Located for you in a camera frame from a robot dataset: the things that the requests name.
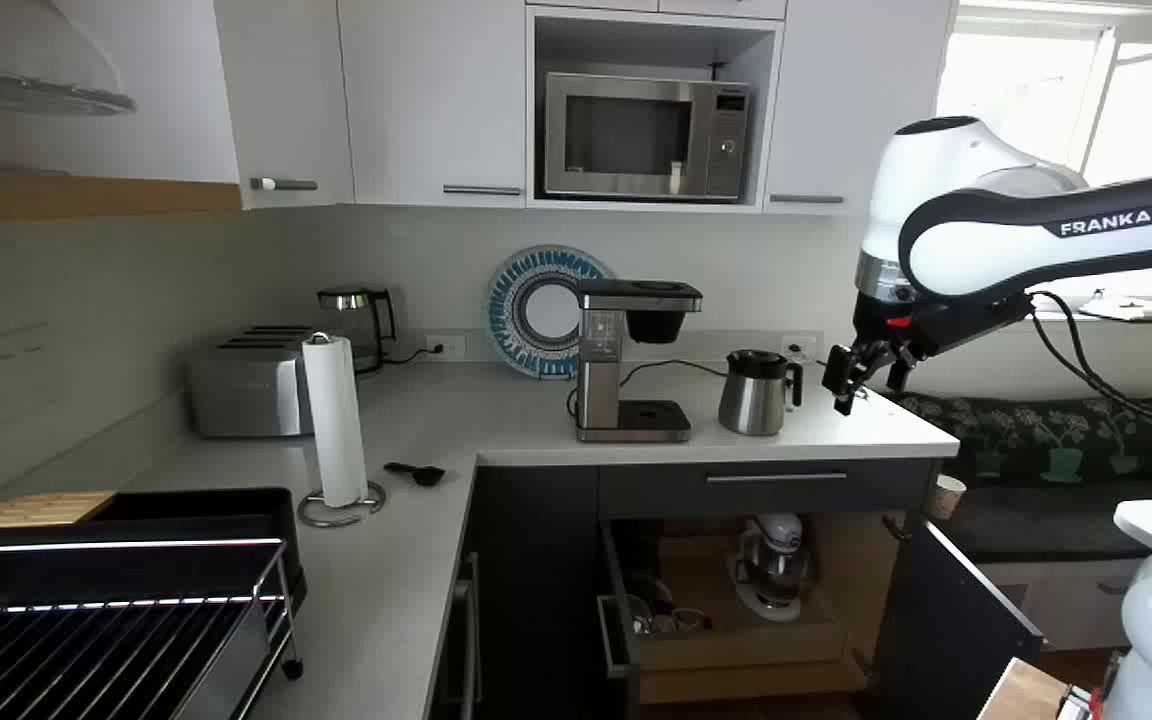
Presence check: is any grey metal table frame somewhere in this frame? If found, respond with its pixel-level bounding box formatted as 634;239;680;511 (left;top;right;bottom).
867;514;1048;720

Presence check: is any blue white decorative plate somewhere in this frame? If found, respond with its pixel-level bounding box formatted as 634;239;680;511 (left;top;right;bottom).
481;245;619;382

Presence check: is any white cabinet door beside microwave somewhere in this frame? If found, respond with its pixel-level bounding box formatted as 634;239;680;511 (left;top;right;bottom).
760;0;958;215

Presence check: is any paper cup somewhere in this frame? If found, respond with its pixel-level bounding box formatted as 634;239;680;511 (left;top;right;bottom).
927;471;971;522

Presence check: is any steel drip coffee maker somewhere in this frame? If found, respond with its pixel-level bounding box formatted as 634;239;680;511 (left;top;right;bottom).
570;277;706;449

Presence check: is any steel thermal coffee carafe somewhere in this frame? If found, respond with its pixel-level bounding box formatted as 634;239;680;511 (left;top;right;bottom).
717;345;809;440

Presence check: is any dark cabinet door with rack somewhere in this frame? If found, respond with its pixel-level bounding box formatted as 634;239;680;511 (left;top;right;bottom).
590;514;649;720

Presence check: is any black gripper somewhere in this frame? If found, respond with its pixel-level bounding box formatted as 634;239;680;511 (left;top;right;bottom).
820;308;936;415

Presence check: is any wooden robot mounting board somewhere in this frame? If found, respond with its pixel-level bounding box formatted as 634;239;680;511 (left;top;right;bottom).
971;657;1073;720

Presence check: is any black dish drying rack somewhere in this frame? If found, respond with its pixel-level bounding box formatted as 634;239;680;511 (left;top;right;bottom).
0;483;313;720

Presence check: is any dark patterned bench cushion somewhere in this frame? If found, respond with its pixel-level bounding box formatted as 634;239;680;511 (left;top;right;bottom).
891;391;1152;490

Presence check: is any white paper towel roll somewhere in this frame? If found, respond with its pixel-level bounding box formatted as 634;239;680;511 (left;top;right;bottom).
301;331;372;511

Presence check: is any silver toaster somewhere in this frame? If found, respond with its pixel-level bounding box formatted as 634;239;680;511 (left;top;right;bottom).
185;324;338;444

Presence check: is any white stand mixer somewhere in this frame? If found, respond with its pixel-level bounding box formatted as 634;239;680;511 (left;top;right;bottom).
727;511;820;627

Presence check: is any metal paper towel holder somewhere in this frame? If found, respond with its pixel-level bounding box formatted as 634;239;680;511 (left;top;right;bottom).
291;476;389;532

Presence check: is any dark drawer front with handle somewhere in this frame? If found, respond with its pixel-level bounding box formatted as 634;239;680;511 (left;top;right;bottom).
595;457;945;522

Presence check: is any black coffee scoop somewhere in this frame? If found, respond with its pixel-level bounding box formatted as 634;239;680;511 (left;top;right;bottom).
379;460;446;487

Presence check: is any wide white upper cabinet door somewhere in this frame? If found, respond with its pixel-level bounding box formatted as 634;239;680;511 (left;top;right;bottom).
335;0;531;208

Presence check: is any black coffee maker power cord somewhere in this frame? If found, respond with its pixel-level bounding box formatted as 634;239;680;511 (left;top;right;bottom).
617;352;727;391

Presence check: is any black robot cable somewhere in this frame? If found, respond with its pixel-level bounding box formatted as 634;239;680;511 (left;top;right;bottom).
1026;283;1152;415

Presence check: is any narrow white upper cabinet door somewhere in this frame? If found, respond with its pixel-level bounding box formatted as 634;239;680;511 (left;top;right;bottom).
213;0;354;212

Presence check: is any wooden cutting board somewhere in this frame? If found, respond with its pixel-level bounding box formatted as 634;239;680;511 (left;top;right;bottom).
0;487;120;534

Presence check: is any stainless steel microwave oven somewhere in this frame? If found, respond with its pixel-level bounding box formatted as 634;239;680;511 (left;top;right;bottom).
540;67;760;208

